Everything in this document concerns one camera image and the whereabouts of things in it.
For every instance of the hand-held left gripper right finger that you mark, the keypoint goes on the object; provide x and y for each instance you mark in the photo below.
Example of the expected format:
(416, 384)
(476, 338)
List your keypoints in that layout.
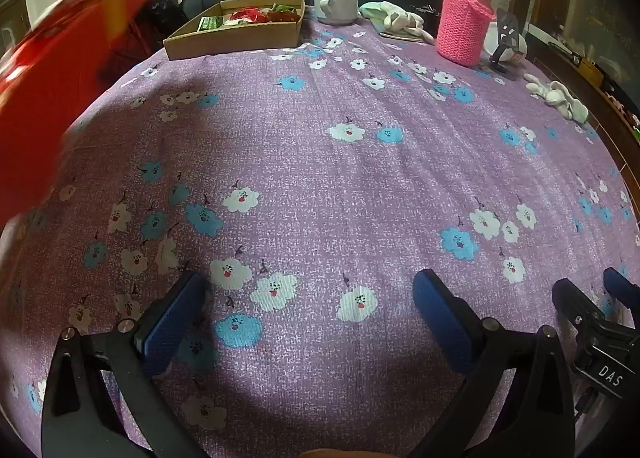
(440, 313)

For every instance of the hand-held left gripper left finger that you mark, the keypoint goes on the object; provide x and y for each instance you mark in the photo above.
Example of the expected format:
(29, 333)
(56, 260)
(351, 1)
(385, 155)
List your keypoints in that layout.
(170, 323)

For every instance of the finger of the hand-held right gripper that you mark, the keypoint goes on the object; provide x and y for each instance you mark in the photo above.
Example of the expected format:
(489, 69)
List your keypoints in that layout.
(575, 300)
(620, 283)

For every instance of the red box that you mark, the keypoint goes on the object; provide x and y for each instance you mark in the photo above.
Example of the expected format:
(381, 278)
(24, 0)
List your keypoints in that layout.
(50, 88)

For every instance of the purple floral tablecloth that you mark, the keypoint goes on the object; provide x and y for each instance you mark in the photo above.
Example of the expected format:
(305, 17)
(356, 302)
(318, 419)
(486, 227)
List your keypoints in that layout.
(325, 178)

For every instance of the white gloves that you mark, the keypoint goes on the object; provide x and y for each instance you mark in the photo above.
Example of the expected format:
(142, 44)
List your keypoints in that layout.
(562, 98)

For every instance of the white bowl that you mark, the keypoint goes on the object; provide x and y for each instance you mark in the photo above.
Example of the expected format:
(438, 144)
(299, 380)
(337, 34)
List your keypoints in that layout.
(521, 45)

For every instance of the wooden cabinet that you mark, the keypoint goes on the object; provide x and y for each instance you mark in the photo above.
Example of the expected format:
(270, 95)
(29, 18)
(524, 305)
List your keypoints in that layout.
(580, 13)

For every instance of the tan flat card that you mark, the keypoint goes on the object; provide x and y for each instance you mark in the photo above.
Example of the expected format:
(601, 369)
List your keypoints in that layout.
(397, 36)

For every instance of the pink thermos with knitted sleeve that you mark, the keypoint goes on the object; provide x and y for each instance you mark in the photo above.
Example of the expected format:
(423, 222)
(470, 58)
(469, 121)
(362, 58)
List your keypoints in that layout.
(462, 28)

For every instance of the cardboard tray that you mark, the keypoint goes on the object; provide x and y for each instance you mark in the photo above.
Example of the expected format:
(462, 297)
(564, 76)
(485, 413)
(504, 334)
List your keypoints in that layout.
(235, 38)

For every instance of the small green snack packet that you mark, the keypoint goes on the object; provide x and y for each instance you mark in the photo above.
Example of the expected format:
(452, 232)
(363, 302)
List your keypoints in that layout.
(210, 23)

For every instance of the small red snack packet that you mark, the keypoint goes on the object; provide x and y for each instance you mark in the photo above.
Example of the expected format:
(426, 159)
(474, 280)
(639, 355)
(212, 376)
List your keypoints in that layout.
(250, 14)

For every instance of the white mug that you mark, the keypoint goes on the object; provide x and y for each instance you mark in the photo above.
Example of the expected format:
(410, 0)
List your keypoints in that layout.
(337, 8)

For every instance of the dark red snack packet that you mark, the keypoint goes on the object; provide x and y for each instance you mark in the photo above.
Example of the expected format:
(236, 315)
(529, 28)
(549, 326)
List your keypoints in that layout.
(285, 16)

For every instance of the thin green snack packet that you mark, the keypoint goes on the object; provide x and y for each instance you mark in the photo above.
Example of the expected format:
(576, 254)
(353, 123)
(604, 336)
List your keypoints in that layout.
(282, 7)

